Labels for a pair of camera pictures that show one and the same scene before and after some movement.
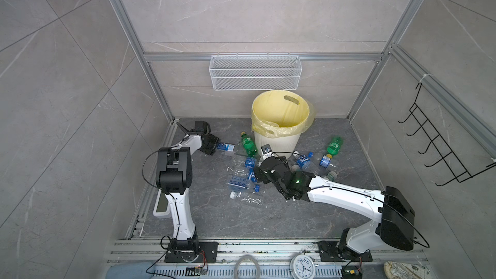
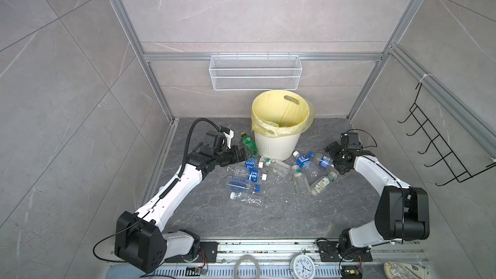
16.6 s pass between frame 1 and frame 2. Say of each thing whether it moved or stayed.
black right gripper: moved
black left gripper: moved
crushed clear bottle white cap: stayed
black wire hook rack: stayed
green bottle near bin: stayed
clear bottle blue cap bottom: stayed
